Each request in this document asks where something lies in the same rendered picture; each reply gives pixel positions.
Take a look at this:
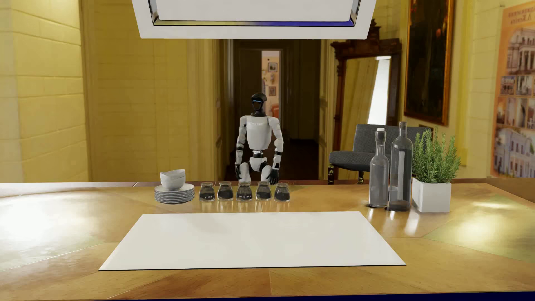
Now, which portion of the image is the white robot right leg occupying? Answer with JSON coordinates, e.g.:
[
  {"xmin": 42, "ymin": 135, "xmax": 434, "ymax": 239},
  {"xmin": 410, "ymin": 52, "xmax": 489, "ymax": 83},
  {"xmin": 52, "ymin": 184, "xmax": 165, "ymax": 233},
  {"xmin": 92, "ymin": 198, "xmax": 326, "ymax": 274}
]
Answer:
[{"xmin": 238, "ymin": 156, "xmax": 255, "ymax": 185}]

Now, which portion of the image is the white robot leg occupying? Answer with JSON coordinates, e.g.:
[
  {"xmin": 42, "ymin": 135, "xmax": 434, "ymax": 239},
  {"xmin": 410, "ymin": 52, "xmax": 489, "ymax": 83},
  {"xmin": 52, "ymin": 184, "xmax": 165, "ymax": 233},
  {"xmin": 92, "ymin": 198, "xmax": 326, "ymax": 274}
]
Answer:
[
  {"xmin": 238, "ymin": 156, "xmax": 255, "ymax": 185},
  {"xmin": 258, "ymin": 158, "xmax": 273, "ymax": 184}
]

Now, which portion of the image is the white robot left leg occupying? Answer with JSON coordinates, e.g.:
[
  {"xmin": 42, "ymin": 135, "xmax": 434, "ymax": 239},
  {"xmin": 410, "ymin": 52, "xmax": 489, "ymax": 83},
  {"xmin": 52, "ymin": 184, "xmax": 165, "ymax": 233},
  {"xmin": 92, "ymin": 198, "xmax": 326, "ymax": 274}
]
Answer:
[{"xmin": 258, "ymin": 158, "xmax": 273, "ymax": 184}]

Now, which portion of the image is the glass jar with dark contents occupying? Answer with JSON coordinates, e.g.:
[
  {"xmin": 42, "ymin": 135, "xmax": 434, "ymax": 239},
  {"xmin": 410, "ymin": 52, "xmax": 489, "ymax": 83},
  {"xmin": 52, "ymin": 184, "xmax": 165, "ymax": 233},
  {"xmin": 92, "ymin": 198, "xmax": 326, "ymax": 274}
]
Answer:
[
  {"xmin": 274, "ymin": 182, "xmax": 291, "ymax": 203},
  {"xmin": 236, "ymin": 182, "xmax": 253, "ymax": 202},
  {"xmin": 199, "ymin": 182, "xmax": 216, "ymax": 202},
  {"xmin": 217, "ymin": 181, "xmax": 235, "ymax": 202},
  {"xmin": 255, "ymin": 181, "xmax": 273, "ymax": 202}
]

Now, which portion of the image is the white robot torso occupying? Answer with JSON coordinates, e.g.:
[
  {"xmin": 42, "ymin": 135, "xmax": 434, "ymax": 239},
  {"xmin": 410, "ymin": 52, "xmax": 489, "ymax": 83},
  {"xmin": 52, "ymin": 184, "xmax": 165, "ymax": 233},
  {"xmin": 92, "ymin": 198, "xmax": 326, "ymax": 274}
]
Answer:
[{"xmin": 245, "ymin": 115, "xmax": 273, "ymax": 152}]

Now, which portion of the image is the white ceramic bowl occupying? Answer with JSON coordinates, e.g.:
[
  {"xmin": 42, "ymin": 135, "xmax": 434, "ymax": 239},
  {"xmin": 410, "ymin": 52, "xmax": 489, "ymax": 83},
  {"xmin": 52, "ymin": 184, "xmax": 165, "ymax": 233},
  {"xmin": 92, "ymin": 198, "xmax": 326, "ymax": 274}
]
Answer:
[
  {"xmin": 160, "ymin": 177, "xmax": 186, "ymax": 191},
  {"xmin": 159, "ymin": 169, "xmax": 186, "ymax": 181}
]

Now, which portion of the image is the white rectangular mat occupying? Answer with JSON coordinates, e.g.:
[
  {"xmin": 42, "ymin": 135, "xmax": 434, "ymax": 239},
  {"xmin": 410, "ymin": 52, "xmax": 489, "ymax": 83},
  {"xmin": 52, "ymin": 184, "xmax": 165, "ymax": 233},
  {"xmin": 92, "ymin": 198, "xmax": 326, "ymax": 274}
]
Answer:
[{"xmin": 98, "ymin": 211, "xmax": 406, "ymax": 272}]

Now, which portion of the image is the stack of grey plates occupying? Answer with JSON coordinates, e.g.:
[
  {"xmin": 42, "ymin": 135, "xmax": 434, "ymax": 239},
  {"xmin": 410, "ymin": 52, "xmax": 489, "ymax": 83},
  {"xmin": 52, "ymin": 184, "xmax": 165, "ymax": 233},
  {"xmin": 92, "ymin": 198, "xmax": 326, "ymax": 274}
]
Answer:
[{"xmin": 154, "ymin": 183, "xmax": 196, "ymax": 205}]

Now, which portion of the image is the black robot head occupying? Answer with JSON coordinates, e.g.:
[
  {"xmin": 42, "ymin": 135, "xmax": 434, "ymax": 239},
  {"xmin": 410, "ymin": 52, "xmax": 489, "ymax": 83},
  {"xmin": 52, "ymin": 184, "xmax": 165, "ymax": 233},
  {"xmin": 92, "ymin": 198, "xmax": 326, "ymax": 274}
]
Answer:
[{"xmin": 251, "ymin": 93, "xmax": 268, "ymax": 117}]

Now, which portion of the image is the grey upholstered chair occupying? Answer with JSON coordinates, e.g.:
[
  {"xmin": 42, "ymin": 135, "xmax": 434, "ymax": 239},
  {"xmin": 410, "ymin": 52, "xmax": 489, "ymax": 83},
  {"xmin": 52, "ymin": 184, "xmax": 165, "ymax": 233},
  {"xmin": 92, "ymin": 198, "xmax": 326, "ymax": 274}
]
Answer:
[{"xmin": 328, "ymin": 124, "xmax": 432, "ymax": 185}]

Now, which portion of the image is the short glass bottle with stopper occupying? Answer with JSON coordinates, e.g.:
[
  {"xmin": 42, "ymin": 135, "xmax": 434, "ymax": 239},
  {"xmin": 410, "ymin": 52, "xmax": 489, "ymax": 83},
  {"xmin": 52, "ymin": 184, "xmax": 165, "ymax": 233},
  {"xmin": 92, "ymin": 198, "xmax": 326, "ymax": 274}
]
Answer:
[{"xmin": 369, "ymin": 128, "xmax": 390, "ymax": 209}]

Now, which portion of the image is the tall clear glass bottle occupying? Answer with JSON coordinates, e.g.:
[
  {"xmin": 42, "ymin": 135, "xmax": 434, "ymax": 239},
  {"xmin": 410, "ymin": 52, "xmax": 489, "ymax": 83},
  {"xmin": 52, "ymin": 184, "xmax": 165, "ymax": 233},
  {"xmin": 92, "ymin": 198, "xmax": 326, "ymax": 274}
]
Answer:
[{"xmin": 389, "ymin": 121, "xmax": 414, "ymax": 212}]

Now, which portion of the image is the white range hood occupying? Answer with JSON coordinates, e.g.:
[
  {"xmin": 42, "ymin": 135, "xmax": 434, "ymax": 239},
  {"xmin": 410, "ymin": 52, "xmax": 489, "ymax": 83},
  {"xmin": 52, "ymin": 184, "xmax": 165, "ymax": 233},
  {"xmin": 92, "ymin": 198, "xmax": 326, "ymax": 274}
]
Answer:
[{"xmin": 131, "ymin": 0, "xmax": 378, "ymax": 41}]

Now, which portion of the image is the white square plant pot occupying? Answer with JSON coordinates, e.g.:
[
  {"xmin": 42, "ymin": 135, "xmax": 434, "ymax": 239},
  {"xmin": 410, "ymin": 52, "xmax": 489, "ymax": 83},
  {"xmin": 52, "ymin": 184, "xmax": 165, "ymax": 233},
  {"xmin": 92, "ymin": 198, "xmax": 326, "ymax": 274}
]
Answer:
[{"xmin": 411, "ymin": 177, "xmax": 452, "ymax": 213}]

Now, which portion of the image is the green rosemary plant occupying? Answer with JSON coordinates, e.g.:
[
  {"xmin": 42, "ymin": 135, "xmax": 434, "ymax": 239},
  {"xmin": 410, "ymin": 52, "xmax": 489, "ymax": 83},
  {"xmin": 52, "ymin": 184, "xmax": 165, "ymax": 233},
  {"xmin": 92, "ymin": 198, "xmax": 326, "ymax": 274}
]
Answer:
[{"xmin": 412, "ymin": 127, "xmax": 462, "ymax": 185}]

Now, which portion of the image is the poster with building photos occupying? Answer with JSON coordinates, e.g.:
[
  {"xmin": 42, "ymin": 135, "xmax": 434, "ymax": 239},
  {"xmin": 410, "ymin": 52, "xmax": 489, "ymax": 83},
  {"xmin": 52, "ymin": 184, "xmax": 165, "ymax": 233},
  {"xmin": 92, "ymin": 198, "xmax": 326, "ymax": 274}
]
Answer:
[{"xmin": 491, "ymin": 0, "xmax": 535, "ymax": 179}]

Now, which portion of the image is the mirror with carved wooden frame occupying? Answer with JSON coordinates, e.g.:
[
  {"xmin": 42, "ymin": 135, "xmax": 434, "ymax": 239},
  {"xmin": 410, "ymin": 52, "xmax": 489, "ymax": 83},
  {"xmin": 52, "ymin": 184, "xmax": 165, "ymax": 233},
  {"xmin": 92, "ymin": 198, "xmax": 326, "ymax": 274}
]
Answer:
[{"xmin": 330, "ymin": 18, "xmax": 403, "ymax": 181}]

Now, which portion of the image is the dark painting in gold frame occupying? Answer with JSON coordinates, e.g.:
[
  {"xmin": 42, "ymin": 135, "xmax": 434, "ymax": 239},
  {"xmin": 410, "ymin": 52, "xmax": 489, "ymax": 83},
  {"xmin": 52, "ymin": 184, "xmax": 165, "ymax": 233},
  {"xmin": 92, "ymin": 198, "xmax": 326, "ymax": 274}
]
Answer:
[{"xmin": 403, "ymin": 0, "xmax": 456, "ymax": 126}]

